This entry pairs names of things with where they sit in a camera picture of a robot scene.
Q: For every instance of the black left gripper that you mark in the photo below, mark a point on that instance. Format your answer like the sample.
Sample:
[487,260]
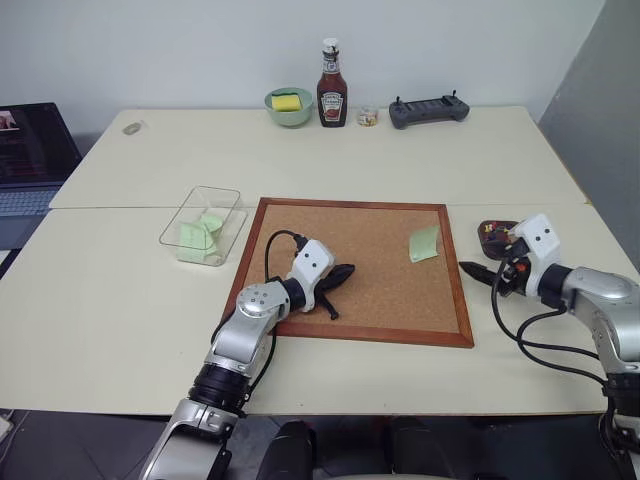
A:
[320,292]

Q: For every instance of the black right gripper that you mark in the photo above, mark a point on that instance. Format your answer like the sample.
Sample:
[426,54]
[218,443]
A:
[515,281]

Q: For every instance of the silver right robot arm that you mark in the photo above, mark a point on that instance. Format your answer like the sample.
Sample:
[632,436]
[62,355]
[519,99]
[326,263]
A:
[595,290]

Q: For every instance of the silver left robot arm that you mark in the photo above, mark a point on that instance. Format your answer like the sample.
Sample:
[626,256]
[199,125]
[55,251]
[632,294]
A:
[252,305]

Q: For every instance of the brown pushpin tray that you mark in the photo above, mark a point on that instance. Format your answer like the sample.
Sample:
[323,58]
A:
[487,247]

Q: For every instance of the clear plastic box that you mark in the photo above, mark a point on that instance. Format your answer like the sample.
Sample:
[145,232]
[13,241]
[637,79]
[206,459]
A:
[230,220]

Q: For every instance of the curled green sticky note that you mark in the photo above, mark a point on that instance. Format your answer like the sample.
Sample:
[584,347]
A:
[212,223]

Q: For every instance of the wood-framed cork board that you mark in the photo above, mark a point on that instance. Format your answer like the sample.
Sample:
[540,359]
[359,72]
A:
[370,260]

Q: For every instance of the dark rounded shape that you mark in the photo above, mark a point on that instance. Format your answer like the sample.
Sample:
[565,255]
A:
[292,450]

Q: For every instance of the grey handheld controller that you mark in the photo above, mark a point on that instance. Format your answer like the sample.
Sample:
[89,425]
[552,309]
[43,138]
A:
[429,112]

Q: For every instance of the small clear pushpin jar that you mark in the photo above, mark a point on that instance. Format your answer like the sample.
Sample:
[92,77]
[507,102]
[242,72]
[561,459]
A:
[367,117]

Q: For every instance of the light green bowl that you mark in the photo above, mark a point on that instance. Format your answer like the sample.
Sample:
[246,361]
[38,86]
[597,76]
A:
[289,119]

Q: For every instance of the yellow sponge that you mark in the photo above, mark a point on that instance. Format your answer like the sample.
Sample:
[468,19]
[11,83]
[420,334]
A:
[286,102]

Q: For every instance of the ketchup bottle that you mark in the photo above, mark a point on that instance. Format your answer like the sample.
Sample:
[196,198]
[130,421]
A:
[332,95]

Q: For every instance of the dark blue laptop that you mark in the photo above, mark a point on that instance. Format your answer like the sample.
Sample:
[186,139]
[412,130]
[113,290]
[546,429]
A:
[30,150]

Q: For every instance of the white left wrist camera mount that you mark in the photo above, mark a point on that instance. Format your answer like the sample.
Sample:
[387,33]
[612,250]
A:
[312,262]

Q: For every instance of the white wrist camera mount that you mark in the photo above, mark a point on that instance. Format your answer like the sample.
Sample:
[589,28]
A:
[312,262]
[540,240]

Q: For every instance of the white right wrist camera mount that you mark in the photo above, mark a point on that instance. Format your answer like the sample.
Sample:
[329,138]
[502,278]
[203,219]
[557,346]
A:
[540,240]

